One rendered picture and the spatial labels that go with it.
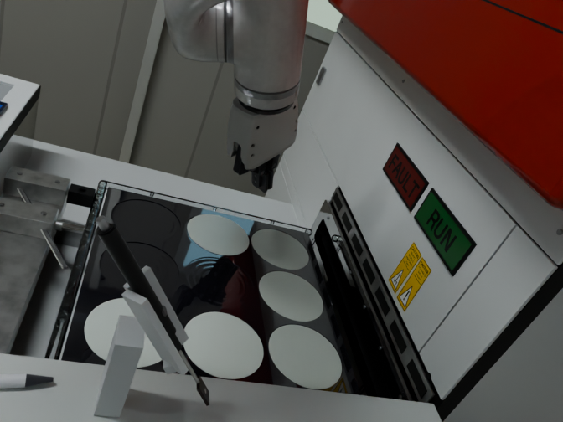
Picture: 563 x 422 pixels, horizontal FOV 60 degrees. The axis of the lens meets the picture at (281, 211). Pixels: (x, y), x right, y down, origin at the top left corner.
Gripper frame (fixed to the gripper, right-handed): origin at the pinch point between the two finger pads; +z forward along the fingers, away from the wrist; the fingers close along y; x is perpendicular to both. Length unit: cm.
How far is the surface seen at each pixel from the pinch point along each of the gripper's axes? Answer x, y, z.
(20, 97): -33.1, 20.9, -5.5
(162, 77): -111, -50, 62
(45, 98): -138, -12, 70
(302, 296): 16.4, 6.6, 7.9
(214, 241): 1.4, 10.8, 5.9
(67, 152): -37.6, 15.8, 12.2
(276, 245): 6.1, 2.0, 10.0
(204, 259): 3.9, 14.5, 4.3
